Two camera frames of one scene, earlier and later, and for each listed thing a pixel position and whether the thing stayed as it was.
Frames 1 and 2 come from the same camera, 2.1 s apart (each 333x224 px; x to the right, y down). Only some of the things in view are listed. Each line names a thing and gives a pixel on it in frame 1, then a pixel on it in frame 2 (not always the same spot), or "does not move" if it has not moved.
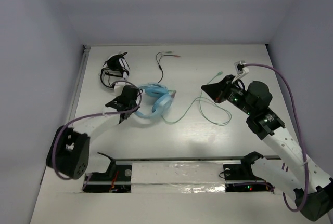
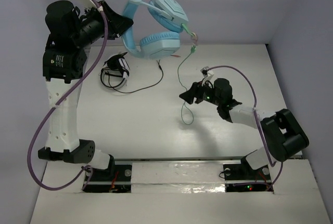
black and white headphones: x=116 y=68 does not move
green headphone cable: x=185 y=113 to x=193 y=50
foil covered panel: x=177 y=177 does not move
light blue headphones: x=162 y=104 to x=167 y=12
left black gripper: x=120 y=105 to x=110 y=21
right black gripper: x=218 y=91 to x=195 y=91
